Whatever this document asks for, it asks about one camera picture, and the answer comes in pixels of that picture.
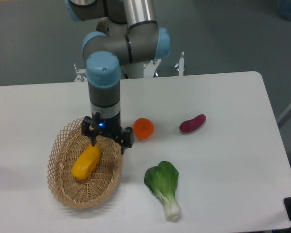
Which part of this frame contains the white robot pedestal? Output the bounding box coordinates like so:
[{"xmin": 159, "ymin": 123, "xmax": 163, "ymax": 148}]
[{"xmin": 73, "ymin": 51, "xmax": 186, "ymax": 82}]

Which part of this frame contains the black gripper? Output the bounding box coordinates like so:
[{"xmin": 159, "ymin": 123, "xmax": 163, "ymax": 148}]
[{"xmin": 81, "ymin": 111, "xmax": 134, "ymax": 155}]

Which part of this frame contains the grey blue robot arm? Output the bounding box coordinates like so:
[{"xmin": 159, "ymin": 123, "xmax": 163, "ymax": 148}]
[{"xmin": 65, "ymin": 0, "xmax": 171, "ymax": 151}]

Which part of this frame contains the purple sweet potato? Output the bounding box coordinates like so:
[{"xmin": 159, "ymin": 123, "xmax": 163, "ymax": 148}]
[{"xmin": 179, "ymin": 114, "xmax": 207, "ymax": 133}]

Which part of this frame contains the orange tangerine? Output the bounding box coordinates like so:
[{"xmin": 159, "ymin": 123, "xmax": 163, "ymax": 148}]
[{"xmin": 133, "ymin": 118, "xmax": 154, "ymax": 140}]

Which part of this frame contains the woven wicker basket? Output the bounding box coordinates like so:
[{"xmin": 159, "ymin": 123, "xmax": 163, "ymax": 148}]
[{"xmin": 47, "ymin": 119, "xmax": 122, "ymax": 209}]

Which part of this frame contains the green bok choy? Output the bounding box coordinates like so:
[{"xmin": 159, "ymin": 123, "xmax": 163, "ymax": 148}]
[{"xmin": 144, "ymin": 161, "xmax": 181, "ymax": 221}]

